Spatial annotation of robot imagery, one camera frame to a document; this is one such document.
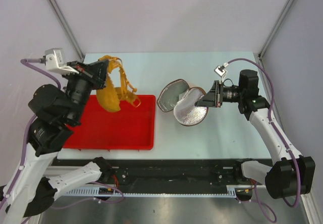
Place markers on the right aluminium corner post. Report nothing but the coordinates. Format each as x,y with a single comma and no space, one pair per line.
277,25

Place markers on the red plastic tray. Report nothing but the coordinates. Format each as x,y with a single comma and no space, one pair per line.
131,128

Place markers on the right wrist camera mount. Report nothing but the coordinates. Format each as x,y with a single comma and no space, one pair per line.
221,71

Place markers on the left aluminium corner post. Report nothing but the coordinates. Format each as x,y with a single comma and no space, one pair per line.
66,28

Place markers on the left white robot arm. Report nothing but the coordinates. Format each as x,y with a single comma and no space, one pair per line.
56,112

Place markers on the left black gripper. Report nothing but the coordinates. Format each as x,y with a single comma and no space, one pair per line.
95,71

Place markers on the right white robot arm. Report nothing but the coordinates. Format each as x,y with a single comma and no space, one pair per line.
291,172

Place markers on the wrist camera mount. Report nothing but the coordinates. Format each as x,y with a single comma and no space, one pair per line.
55,62
221,71

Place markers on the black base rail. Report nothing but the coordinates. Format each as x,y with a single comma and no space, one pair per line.
175,173

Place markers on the brown bra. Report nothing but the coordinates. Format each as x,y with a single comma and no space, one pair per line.
110,97

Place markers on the aluminium corner post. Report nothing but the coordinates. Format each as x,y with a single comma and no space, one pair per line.
277,25
66,28

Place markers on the beige mesh laundry bag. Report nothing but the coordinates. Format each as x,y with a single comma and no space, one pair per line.
180,97

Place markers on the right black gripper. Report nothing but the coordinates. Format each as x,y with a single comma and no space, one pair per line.
211,99

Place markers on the white slotted cable duct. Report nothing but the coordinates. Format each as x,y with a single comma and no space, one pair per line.
100,191

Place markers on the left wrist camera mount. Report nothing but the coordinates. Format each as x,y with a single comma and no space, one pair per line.
55,62

